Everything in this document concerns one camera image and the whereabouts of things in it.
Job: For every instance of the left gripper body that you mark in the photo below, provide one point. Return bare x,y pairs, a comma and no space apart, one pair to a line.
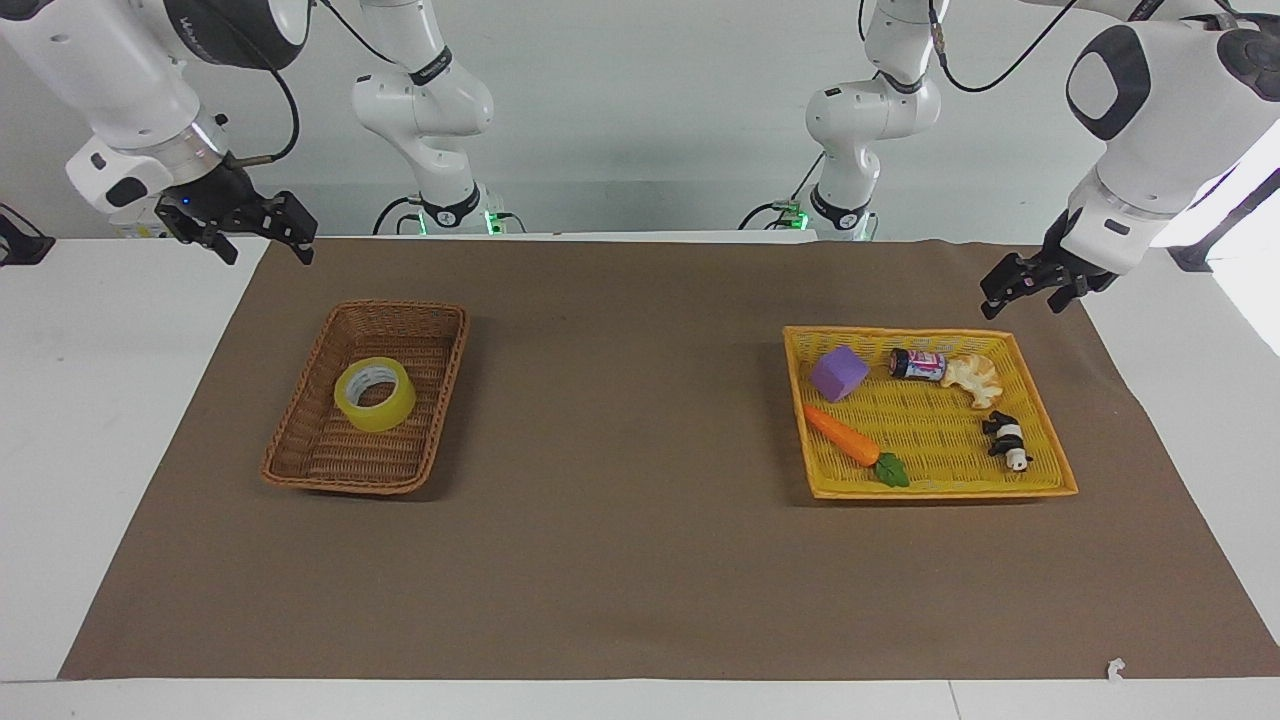
1056,250

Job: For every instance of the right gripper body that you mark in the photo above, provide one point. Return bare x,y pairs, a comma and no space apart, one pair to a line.
210,195

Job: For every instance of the white paper scrap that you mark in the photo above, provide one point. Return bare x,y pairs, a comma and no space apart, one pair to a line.
1115,668

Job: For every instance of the brown wicker basket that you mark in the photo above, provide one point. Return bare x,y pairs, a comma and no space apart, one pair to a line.
410,335

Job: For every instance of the black stand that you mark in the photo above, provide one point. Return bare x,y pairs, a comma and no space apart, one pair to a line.
20,245
1225,215

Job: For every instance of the toy panda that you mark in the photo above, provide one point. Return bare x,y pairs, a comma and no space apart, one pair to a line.
1008,438

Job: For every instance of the toy bread piece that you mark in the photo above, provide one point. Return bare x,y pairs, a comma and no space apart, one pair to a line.
978,378

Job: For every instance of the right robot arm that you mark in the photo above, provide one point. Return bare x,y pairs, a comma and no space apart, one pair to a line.
100,80

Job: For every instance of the orange toy carrot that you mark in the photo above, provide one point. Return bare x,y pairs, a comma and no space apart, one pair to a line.
840,436

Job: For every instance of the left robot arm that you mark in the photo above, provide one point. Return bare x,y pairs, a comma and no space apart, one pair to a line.
1150,130

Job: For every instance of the yellow woven basket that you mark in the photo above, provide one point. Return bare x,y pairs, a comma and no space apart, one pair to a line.
930,430

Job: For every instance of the purple cube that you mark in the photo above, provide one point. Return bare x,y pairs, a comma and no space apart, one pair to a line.
838,375

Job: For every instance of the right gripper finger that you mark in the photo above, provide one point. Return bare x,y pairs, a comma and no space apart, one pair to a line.
290,222
205,238

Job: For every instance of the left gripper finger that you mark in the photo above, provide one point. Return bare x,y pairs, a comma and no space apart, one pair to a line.
1012,280
1078,285

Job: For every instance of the yellow tape roll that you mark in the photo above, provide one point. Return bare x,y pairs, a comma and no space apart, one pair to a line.
385,412

